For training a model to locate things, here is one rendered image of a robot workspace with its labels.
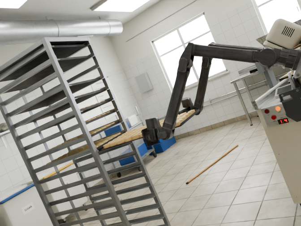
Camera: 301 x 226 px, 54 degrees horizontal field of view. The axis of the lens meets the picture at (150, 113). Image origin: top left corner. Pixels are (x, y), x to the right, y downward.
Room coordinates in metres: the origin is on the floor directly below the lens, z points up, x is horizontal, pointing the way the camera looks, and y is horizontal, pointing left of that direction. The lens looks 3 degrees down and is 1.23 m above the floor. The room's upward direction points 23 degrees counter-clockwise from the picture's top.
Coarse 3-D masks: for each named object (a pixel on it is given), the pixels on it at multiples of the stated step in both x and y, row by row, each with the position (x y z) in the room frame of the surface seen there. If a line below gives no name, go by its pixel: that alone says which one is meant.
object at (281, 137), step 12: (264, 120) 2.11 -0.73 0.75; (276, 132) 2.07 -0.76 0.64; (288, 132) 2.01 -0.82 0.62; (300, 132) 1.96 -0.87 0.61; (276, 144) 2.09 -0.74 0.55; (288, 144) 2.04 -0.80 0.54; (300, 144) 1.98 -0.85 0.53; (276, 156) 2.12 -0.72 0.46; (288, 156) 2.06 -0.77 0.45; (300, 156) 2.00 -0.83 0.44; (288, 168) 2.08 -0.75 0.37; (300, 168) 2.03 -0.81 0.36; (288, 180) 2.11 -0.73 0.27; (300, 180) 2.05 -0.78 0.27; (300, 192) 2.07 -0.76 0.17; (300, 204) 2.13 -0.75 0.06
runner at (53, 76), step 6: (54, 72) 1.94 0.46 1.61; (48, 78) 1.97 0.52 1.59; (54, 78) 1.97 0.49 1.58; (36, 84) 2.02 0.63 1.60; (42, 84) 2.00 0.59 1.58; (24, 90) 2.08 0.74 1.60; (30, 90) 2.05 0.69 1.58; (12, 96) 2.14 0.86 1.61; (18, 96) 2.11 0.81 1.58; (6, 102) 2.17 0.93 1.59
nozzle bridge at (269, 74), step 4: (256, 64) 2.74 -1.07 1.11; (276, 64) 2.65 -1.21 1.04; (260, 68) 2.72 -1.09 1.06; (264, 68) 2.74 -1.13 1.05; (260, 72) 2.73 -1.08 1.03; (264, 72) 2.82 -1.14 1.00; (268, 72) 2.80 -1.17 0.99; (272, 72) 2.86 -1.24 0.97; (268, 76) 2.80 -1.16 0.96; (272, 76) 2.84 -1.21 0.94; (268, 80) 2.81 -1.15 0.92; (272, 80) 2.81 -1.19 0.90; (276, 80) 2.87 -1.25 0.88; (268, 84) 2.82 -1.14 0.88; (272, 84) 2.80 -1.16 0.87; (276, 84) 2.85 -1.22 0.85
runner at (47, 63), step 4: (48, 60) 1.94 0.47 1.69; (40, 64) 1.97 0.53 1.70; (44, 64) 1.96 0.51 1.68; (48, 64) 1.94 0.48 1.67; (36, 68) 1.99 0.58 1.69; (40, 68) 1.98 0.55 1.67; (44, 68) 1.99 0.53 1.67; (28, 72) 2.03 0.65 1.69; (32, 72) 2.01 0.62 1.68; (36, 72) 2.01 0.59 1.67; (24, 76) 2.05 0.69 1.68; (28, 76) 2.04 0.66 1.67; (16, 80) 2.09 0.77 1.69; (20, 80) 2.08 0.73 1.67; (24, 80) 2.09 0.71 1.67; (8, 84) 2.13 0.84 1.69; (12, 84) 2.12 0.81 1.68; (16, 84) 2.11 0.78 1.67; (4, 88) 2.16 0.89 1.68; (8, 88) 2.14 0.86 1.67; (0, 92) 2.18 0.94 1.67
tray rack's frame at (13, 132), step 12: (36, 48) 1.94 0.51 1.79; (12, 60) 2.03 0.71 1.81; (0, 72) 2.12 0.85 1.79; (0, 96) 2.19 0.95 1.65; (24, 96) 2.39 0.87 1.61; (0, 108) 2.17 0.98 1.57; (12, 132) 2.17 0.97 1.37; (24, 156) 2.16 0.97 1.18; (36, 180) 2.17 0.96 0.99; (60, 180) 2.37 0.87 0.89; (48, 204) 2.17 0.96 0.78; (72, 204) 2.38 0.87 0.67
